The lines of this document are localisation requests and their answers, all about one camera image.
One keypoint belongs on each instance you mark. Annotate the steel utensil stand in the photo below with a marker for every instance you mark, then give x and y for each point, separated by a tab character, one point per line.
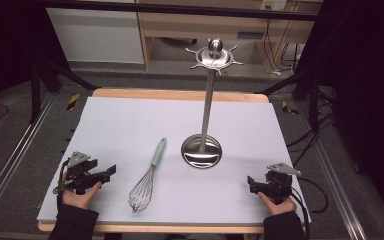
206	110

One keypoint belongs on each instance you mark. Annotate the black horizontal frame bar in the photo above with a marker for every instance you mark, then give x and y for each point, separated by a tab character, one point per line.
180	9

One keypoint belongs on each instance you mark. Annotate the white power strip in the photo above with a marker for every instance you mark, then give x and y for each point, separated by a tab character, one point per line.
273	4

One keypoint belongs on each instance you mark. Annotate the yellow black floor tape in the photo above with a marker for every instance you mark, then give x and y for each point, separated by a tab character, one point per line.
289	109
73	101

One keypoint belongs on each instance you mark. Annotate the dark curtain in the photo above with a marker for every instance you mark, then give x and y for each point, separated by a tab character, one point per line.
3	43
370	83

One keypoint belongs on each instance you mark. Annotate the white table mat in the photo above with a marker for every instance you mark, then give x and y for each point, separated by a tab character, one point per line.
140	126

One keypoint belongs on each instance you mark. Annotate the black metal stand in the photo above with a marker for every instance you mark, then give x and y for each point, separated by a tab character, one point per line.
43	76
308	86

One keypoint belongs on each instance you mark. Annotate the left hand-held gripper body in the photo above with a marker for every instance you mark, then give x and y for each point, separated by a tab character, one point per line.
80	173

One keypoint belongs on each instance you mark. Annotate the white cabinet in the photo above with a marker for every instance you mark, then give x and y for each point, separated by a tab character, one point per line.
93	36

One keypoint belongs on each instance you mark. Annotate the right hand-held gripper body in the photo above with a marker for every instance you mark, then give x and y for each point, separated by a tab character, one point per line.
279	185

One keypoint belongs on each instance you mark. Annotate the person's left hand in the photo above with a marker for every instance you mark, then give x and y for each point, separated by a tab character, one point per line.
80	200

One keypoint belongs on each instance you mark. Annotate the person's right hand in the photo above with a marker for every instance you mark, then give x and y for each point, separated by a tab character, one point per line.
280	208

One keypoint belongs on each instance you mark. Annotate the metal floor rail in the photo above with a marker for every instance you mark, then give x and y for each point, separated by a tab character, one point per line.
16	150
333	180

